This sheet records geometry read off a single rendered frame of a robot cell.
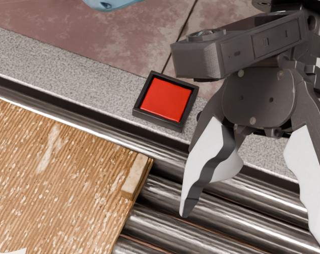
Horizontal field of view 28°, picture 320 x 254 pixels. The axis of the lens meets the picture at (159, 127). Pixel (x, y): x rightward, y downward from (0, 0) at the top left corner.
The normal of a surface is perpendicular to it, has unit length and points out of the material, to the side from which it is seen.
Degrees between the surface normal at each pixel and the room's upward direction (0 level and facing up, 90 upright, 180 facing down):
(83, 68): 0
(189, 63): 70
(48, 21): 0
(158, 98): 0
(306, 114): 54
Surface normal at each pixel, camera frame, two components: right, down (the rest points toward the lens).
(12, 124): 0.07, -0.51
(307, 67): -0.74, -0.15
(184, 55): -0.70, 0.32
